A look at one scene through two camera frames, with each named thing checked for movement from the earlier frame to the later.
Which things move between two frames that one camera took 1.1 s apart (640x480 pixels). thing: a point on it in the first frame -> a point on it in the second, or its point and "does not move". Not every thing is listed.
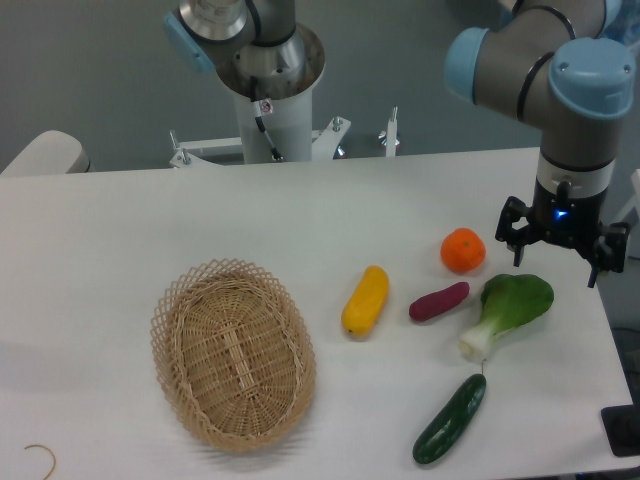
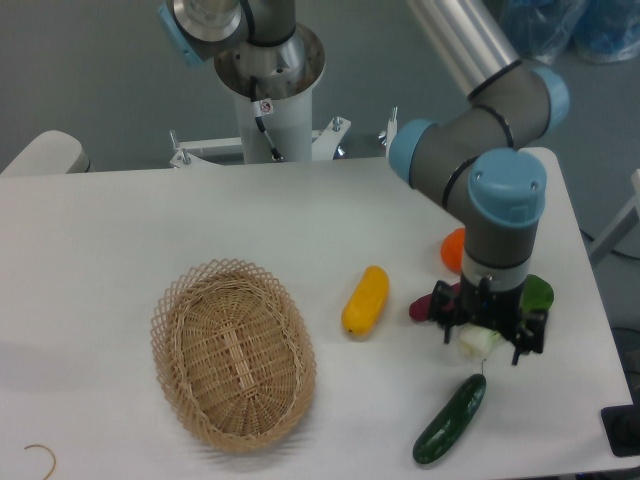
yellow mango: (365, 305) does not move
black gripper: (560, 217) -> (486, 305)
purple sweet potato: (428, 305) does not move
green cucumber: (448, 424) does not move
